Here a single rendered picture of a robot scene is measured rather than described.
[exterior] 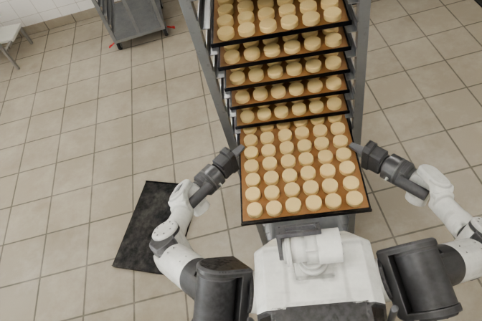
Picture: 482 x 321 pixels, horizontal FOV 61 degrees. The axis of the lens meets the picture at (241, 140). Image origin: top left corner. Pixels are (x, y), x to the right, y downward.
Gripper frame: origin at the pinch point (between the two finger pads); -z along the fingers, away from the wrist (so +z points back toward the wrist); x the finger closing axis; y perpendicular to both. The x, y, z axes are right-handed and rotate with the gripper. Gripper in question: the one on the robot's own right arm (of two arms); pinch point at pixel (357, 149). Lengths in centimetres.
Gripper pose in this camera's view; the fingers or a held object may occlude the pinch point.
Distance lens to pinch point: 142.6
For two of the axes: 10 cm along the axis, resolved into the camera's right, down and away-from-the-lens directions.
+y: -6.7, 6.5, -3.5
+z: 7.2, 4.5, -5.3
